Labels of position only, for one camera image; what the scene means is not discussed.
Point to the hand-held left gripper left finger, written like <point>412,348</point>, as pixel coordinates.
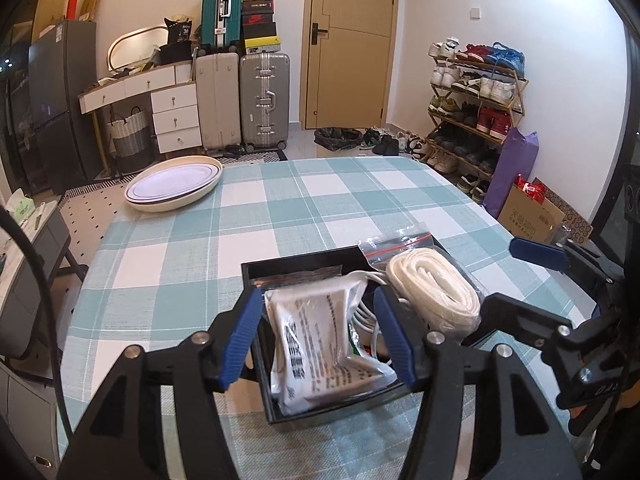
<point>240,340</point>

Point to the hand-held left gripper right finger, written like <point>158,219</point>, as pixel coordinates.
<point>395,340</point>

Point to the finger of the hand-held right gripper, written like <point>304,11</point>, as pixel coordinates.
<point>520,325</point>
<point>537,254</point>

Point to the clear bag of white shoelaces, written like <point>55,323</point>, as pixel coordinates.
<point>435,280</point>

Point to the white printed packet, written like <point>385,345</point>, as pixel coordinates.
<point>320,340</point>

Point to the black storage box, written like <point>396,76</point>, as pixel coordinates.
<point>290,270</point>

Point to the brown cardboard box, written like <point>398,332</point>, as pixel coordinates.
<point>527,220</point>

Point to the brown patterned flat box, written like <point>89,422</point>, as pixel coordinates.
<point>575,220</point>

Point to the red packets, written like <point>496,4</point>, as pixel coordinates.
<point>530,189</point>

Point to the purple folded bag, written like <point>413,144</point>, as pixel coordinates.
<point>512,170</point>

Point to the rows of assorted shoes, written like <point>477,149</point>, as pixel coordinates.
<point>492,120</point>

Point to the cream oval tray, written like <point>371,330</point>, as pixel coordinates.
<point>170,180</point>
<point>175,205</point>

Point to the wooden shoe rack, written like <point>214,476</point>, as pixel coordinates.
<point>520,95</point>

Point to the loose sneakers pile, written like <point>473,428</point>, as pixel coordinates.
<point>392,142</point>

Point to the black mesh basket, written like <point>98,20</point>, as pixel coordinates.
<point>336,140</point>

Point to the grey low cabinet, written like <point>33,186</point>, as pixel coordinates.
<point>25,410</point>

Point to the woven laundry basket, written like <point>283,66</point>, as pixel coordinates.
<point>129,142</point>

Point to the white dresser with drawers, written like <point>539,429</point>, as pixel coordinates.
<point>175,115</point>

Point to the beige suitcase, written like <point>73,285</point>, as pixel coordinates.
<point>217,100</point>

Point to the silver suitcase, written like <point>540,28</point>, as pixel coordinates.
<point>265,100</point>

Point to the tan wooden door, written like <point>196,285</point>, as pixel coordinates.
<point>350,75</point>

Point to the grey refrigerator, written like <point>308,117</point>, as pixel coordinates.
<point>65,105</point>

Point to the black paper bag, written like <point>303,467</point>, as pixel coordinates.
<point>180,42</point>

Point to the dark shoe box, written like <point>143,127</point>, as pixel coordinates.
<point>260,31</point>

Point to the white oval mirror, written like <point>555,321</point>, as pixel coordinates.
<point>132,45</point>

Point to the red logo shoe box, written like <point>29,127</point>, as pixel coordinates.
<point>257,19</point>

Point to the teal suitcase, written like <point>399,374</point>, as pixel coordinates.
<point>220,10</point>

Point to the open cardboard box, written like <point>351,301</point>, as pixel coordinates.
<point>91,4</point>

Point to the red paper bag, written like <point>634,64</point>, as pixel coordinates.
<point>73,5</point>

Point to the tall flat cardboard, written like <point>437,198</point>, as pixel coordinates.
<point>50,5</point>

